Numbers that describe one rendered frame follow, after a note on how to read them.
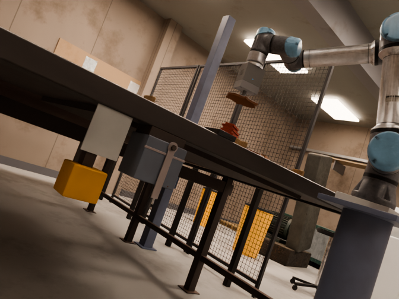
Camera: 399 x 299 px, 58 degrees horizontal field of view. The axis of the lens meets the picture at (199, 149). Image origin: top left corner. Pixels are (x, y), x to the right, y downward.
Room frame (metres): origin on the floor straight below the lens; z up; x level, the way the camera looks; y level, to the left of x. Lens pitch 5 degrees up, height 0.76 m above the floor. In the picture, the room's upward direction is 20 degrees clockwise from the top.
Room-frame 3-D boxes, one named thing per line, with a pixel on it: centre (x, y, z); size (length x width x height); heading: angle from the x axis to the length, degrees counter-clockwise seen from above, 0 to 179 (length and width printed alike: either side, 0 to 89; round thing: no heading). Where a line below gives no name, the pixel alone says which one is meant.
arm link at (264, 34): (1.41, -0.10, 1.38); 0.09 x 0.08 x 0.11; 61
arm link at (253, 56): (1.42, -0.09, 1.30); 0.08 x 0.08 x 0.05
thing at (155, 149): (1.01, 0.11, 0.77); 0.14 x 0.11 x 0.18; 128
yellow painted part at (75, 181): (0.89, 0.25, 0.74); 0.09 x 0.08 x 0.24; 128
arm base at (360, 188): (1.27, -0.65, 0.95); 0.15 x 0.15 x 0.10
